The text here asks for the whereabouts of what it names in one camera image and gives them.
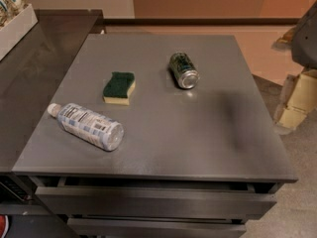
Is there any grey top drawer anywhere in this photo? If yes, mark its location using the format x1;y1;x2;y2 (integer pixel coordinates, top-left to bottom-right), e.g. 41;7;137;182
36;178;276;219

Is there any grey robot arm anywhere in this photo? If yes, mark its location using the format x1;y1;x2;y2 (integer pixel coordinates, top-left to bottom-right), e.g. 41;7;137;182
273;1;317;130

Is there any grey drawer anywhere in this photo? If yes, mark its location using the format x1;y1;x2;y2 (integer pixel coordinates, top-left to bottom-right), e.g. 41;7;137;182
67;218;246;238
36;178;276;219

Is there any green soda can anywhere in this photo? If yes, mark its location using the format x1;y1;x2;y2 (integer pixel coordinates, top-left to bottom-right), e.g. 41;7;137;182
169;52;199;89

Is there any white box with snacks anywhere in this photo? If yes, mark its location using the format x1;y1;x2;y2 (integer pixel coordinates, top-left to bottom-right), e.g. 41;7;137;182
0;0;38;60

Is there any dark side counter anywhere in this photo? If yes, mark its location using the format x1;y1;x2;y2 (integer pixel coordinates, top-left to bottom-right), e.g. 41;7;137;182
0;9;103;175

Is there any green and yellow sponge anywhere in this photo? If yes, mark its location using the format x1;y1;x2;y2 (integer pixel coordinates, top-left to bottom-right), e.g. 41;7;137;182
103;71;136;105

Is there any red and white object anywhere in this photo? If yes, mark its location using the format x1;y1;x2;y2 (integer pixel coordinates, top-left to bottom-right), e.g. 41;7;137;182
0;215;9;238

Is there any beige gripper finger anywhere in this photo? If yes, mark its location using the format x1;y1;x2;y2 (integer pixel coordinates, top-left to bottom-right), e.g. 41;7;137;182
276;28;295;45
273;69;317;130

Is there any clear plastic water bottle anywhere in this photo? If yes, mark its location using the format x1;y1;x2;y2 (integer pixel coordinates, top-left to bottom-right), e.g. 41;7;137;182
48;103;124;152

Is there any grey lower drawer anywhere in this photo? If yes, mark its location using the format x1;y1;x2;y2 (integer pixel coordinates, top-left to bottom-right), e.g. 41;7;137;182
67;218;246;238

